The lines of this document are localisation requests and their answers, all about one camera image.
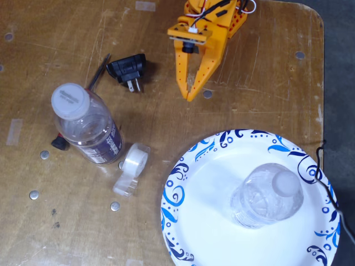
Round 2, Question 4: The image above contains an orange 3D-printed gripper body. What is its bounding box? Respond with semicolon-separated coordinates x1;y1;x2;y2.
167;0;250;62

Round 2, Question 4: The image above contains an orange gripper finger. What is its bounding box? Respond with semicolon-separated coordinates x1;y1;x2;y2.
187;54;220;103
174;41;192;102

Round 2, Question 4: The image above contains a vitaminwater bottle with white cap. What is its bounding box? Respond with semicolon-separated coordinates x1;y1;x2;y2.
50;82;125;166

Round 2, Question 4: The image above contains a white paper plate blue pattern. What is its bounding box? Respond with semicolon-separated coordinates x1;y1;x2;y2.
160;129;341;266

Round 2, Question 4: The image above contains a black power plug adapter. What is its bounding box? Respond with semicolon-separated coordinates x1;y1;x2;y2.
106;53;147;94

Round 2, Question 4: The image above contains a clear tape strip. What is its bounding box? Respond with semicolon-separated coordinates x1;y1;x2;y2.
6;119;24;146
135;1;156;12

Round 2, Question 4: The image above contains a red and black screwdriver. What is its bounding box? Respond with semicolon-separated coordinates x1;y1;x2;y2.
50;53;111;152

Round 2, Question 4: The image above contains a clear tape dispenser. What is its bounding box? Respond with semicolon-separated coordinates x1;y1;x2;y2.
112;142;151;198

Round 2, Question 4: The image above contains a clear crinkled water bottle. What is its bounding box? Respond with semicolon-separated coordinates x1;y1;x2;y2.
229;162;305;230

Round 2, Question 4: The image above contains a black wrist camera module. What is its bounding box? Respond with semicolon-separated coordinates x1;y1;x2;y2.
170;35;208;55

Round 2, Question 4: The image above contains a thin black cable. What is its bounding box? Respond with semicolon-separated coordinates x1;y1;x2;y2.
315;140;355;242

